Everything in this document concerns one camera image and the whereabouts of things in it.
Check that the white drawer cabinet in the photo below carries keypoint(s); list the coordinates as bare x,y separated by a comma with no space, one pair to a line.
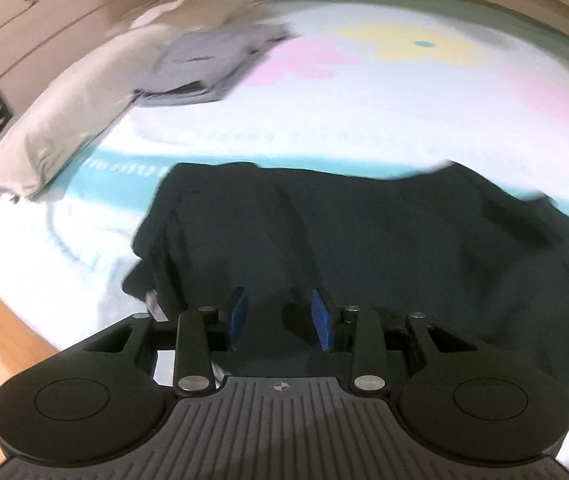
29,25

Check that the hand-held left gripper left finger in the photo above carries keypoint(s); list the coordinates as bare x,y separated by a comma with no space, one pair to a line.
241,317

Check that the pastel printed blanket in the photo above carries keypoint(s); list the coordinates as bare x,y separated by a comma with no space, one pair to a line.
364,110

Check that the beige pillow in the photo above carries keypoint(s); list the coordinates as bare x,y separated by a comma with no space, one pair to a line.
64,110

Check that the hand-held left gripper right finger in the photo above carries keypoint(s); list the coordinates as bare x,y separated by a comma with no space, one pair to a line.
322,320

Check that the grey folded garment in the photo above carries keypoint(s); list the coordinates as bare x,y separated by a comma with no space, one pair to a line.
199,62

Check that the black pants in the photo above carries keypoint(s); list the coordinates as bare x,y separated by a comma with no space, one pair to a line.
364,235

